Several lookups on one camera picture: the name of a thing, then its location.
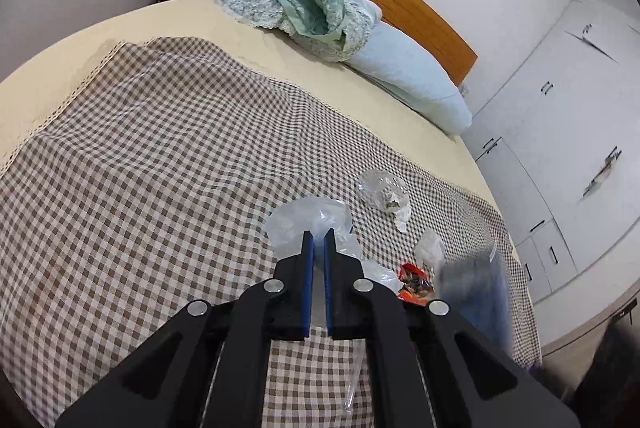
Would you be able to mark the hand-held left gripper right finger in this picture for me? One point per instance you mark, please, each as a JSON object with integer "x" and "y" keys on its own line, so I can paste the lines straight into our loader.
{"x": 328, "y": 283}

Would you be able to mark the clear plastic bag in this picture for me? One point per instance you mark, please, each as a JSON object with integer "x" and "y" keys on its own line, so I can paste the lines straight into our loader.
{"x": 310, "y": 213}

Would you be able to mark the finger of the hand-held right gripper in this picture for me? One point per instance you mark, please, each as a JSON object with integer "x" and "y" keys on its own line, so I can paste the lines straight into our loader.
{"x": 480, "y": 303}

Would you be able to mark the green floral blanket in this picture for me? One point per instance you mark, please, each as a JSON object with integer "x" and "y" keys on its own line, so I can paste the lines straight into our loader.
{"x": 310, "y": 3}

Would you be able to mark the white wardrobe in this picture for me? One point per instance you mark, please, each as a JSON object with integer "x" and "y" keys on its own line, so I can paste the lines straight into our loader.
{"x": 565, "y": 148}

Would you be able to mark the light blue pillow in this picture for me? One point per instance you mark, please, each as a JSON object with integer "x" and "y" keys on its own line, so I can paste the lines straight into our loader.
{"x": 415, "y": 73}

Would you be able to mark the white wall outlet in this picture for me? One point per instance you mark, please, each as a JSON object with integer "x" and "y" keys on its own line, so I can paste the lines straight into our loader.
{"x": 463, "y": 89}

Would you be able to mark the red snack packet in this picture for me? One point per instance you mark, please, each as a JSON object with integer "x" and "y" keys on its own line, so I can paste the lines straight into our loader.
{"x": 416, "y": 284}

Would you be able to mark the brown checkered cloth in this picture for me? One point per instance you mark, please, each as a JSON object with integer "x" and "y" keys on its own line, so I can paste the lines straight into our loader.
{"x": 150, "y": 158}

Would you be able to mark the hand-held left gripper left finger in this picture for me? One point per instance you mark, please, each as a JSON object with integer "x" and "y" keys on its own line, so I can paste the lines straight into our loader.
{"x": 309, "y": 283}

